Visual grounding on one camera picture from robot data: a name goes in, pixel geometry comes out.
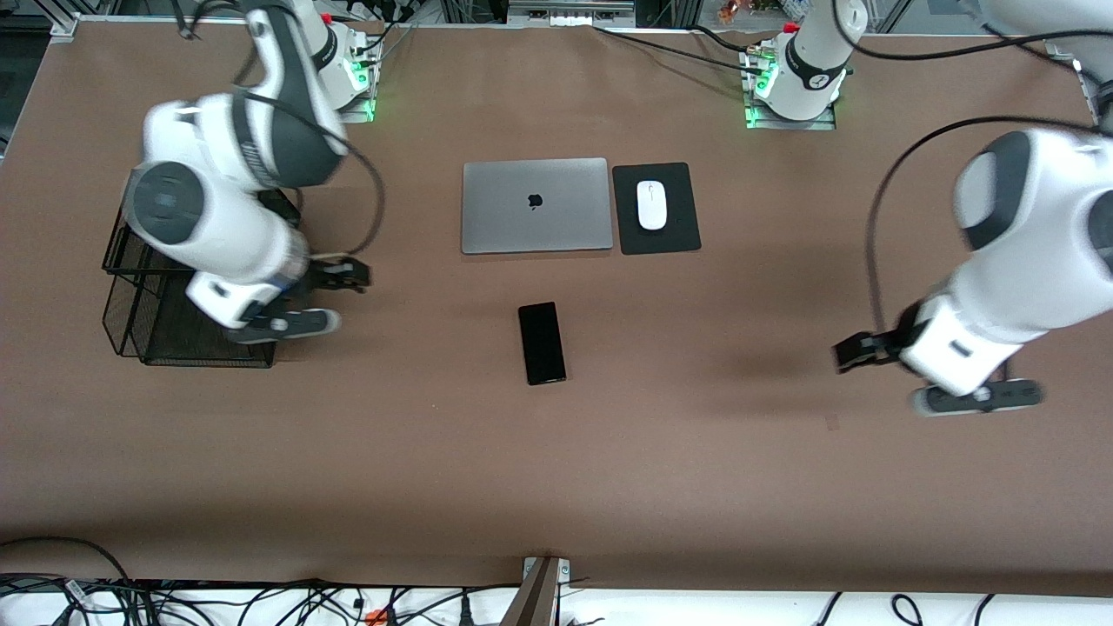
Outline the black slab smartphone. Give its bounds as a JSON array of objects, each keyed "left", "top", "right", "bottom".
[{"left": 517, "top": 301, "right": 568, "bottom": 386}]

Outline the black mouse pad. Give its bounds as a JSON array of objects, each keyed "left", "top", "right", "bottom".
[{"left": 612, "top": 162, "right": 703, "bottom": 256}]

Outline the silver closed laptop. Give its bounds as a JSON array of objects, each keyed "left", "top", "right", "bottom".
[{"left": 461, "top": 157, "right": 615, "bottom": 256}]

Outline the white computer mouse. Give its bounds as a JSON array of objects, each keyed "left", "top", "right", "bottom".
[{"left": 636, "top": 180, "right": 669, "bottom": 231}]

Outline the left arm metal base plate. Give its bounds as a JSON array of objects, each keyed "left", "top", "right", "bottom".
[{"left": 745, "top": 48, "right": 837, "bottom": 131}]

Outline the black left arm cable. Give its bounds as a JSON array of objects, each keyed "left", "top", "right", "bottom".
[{"left": 826, "top": 0, "right": 1113, "bottom": 340}]

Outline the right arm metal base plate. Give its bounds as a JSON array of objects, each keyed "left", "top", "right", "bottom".
[{"left": 330, "top": 39, "right": 377, "bottom": 124}]

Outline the black mesh two-tier tray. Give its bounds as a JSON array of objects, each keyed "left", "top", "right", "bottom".
[{"left": 102, "top": 170, "right": 302, "bottom": 369}]

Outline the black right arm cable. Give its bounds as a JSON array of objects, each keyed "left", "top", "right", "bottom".
[{"left": 170, "top": 0, "right": 386, "bottom": 262}]

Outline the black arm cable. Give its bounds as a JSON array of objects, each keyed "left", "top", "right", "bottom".
[
  {"left": 170, "top": 0, "right": 386, "bottom": 262},
  {"left": 826, "top": 0, "right": 1113, "bottom": 340}
]

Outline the aluminium frame rail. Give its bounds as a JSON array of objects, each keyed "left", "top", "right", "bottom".
[{"left": 507, "top": 0, "right": 637, "bottom": 29}]

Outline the grey metal stand post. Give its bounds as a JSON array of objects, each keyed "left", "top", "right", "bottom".
[{"left": 503, "top": 556, "right": 562, "bottom": 626}]

